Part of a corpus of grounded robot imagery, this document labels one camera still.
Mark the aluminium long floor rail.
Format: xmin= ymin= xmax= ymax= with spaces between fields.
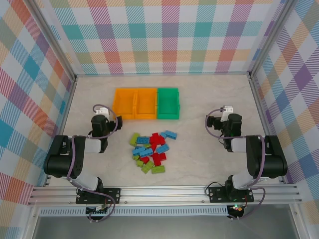
xmin=74 ymin=72 xmax=252 ymax=78

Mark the aluminium mounting rail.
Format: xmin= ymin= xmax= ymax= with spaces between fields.
xmin=26 ymin=184 xmax=303 ymax=207

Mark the orange plastic bin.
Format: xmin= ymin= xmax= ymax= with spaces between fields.
xmin=134 ymin=87 xmax=159 ymax=120
xmin=111 ymin=87 xmax=138 ymax=120

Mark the aluminium frame leg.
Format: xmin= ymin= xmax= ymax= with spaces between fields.
xmin=24 ymin=206 xmax=42 ymax=239
xmin=290 ymin=204 xmax=309 ymax=239

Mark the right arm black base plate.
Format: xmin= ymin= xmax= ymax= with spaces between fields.
xmin=207 ymin=186 xmax=255 ymax=204

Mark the aluminium frame post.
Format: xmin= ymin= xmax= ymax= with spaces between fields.
xmin=248 ymin=0 xmax=296 ymax=79
xmin=29 ymin=0 xmax=77 ymax=82

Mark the aluminium side floor rail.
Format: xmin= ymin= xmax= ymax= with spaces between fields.
xmin=43 ymin=77 xmax=78 ymax=187
xmin=248 ymin=74 xmax=287 ymax=185

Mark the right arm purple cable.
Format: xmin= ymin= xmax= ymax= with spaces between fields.
xmin=204 ymin=107 xmax=266 ymax=221

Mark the green plastic bin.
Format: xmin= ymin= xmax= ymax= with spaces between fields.
xmin=156 ymin=87 xmax=180 ymax=120

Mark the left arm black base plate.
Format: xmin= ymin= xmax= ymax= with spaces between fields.
xmin=75 ymin=187 xmax=122 ymax=205

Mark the white slotted cable duct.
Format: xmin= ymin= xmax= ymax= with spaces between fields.
xmin=39 ymin=208 xmax=229 ymax=217

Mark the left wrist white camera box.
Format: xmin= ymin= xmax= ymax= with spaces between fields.
xmin=95 ymin=107 xmax=111 ymax=117

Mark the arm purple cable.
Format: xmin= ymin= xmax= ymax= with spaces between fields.
xmin=204 ymin=107 xmax=266 ymax=221
xmin=66 ymin=104 xmax=118 ymax=223

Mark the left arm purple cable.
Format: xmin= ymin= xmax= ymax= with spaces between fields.
xmin=66 ymin=104 xmax=118 ymax=223

